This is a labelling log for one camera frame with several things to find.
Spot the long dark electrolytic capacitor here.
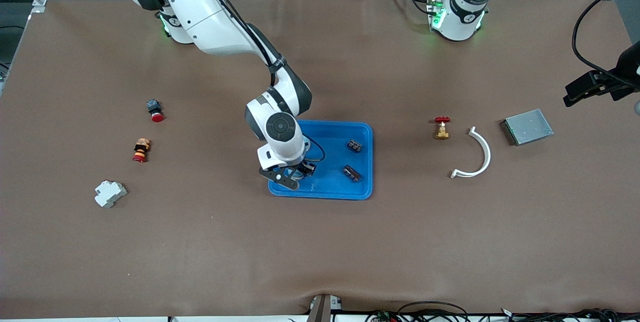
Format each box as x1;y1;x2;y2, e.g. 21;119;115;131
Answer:
341;164;362;184

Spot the blue plastic tray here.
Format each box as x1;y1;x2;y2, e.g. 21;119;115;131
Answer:
268;119;374;201

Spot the grey metal box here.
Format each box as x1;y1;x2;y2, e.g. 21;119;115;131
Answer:
500;108;555;147

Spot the brown table mat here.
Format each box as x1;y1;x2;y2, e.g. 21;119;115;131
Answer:
0;0;640;315

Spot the red pushbutton with grey body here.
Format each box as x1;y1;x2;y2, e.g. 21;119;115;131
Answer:
146;99;165;123

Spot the white curved plastic clamp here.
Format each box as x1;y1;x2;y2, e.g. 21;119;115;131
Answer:
450;126;492;179

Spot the red pushbutton with orange body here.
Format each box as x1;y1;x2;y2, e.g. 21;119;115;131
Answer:
132;138;152;163

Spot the white circuit breaker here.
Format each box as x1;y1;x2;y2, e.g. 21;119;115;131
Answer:
94;180;128;209

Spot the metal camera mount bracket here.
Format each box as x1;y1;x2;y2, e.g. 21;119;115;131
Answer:
306;294;344;322

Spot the tangled cable bundle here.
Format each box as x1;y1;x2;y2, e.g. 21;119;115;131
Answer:
365;301;640;322

